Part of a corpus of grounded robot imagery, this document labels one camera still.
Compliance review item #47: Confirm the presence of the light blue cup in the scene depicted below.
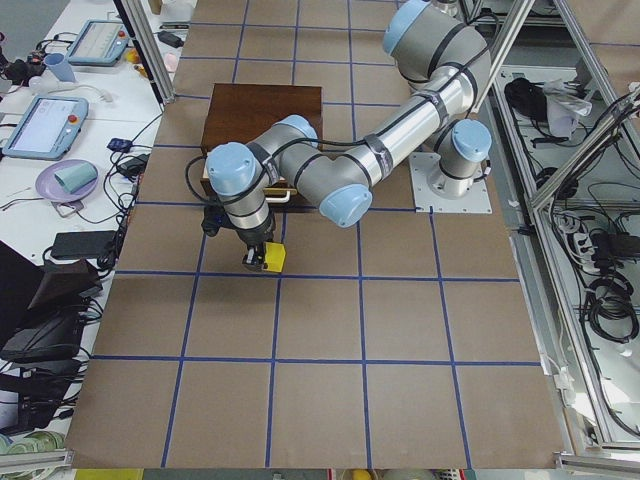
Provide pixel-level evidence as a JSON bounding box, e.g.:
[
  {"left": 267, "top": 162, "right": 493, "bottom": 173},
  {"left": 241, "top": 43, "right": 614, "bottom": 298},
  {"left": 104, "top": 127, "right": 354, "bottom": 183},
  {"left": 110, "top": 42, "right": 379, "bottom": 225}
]
[{"left": 44, "top": 52, "right": 76, "bottom": 83}]

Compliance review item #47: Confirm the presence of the blue teach pendant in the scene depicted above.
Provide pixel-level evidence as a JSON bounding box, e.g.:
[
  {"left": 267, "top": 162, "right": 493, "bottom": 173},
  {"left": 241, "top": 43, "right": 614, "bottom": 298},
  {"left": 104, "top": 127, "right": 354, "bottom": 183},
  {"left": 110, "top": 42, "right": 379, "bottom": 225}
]
[
  {"left": 2, "top": 95, "right": 89, "bottom": 161},
  {"left": 66, "top": 20, "right": 130, "bottom": 67}
]

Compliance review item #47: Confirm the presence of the black power adapter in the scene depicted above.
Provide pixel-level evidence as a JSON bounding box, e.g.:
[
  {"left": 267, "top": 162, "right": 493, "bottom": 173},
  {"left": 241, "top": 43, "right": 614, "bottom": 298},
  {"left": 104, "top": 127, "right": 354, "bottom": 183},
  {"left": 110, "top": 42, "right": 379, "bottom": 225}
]
[{"left": 50, "top": 230, "right": 116, "bottom": 260}]

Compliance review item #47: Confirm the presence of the teal cup on plate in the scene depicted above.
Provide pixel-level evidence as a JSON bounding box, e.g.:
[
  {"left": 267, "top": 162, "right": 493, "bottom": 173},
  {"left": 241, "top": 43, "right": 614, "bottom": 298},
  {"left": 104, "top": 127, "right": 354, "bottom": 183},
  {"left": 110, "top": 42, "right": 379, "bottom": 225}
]
[{"left": 54, "top": 160, "right": 98, "bottom": 194}]

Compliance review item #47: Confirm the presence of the dark wooden drawer cabinet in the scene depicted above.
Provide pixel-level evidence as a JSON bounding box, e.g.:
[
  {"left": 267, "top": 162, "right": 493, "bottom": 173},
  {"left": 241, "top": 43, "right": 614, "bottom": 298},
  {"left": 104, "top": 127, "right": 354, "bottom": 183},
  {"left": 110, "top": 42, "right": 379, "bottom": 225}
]
[{"left": 200, "top": 83, "right": 324, "bottom": 201}]

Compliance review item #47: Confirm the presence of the lower blue teach pendant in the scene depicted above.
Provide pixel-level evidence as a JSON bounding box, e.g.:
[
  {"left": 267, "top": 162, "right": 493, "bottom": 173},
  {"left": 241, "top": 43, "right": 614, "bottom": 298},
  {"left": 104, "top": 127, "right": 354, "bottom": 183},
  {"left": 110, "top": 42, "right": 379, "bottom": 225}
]
[{"left": 2, "top": 95, "right": 89, "bottom": 161}]

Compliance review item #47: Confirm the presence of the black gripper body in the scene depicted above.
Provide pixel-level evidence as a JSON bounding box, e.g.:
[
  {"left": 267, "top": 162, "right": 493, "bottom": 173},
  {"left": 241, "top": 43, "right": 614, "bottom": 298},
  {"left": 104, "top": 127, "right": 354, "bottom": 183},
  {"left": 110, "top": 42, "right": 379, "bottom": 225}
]
[{"left": 236, "top": 219, "right": 276, "bottom": 248}]

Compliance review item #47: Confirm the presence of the purple plate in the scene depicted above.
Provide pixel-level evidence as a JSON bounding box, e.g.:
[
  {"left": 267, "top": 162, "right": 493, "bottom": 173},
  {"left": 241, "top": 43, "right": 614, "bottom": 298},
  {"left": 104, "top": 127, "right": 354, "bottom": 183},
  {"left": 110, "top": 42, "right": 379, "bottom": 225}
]
[{"left": 35, "top": 159, "right": 98, "bottom": 203}]

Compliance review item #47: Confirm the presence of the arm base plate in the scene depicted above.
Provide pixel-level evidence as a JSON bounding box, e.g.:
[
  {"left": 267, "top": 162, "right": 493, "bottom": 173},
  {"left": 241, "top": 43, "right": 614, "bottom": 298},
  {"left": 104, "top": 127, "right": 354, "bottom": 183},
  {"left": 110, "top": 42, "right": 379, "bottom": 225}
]
[{"left": 408, "top": 152, "right": 492, "bottom": 214}]

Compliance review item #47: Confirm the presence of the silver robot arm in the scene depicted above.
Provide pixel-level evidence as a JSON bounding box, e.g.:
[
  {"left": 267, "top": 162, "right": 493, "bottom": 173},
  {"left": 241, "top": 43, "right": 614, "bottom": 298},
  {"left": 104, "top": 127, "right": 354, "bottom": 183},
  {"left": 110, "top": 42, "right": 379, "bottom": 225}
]
[{"left": 202, "top": 1, "right": 491, "bottom": 272}]

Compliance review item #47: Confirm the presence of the aluminium frame post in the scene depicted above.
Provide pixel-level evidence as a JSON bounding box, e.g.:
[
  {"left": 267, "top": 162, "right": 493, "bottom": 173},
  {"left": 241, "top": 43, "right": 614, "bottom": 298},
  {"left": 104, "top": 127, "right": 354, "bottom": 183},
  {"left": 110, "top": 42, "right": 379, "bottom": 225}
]
[{"left": 113, "top": 0, "right": 175, "bottom": 105}]

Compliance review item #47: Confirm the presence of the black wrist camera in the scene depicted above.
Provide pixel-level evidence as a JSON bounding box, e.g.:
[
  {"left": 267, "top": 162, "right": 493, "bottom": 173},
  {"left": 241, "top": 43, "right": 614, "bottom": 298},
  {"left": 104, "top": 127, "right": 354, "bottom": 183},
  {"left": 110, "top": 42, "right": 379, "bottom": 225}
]
[{"left": 201, "top": 203, "right": 226, "bottom": 237}]

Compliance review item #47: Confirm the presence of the yellow block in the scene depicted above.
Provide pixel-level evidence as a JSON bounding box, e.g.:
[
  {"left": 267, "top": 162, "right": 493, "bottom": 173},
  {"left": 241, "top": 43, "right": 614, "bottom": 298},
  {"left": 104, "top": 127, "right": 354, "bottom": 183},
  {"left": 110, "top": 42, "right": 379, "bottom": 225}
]
[{"left": 263, "top": 242, "right": 286, "bottom": 273}]

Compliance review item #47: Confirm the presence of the upper blue teach pendant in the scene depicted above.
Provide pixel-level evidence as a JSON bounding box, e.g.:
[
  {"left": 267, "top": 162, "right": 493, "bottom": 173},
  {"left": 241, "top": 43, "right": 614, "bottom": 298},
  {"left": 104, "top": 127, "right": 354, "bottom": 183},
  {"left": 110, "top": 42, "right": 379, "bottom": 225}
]
[{"left": 66, "top": 20, "right": 130, "bottom": 67}]

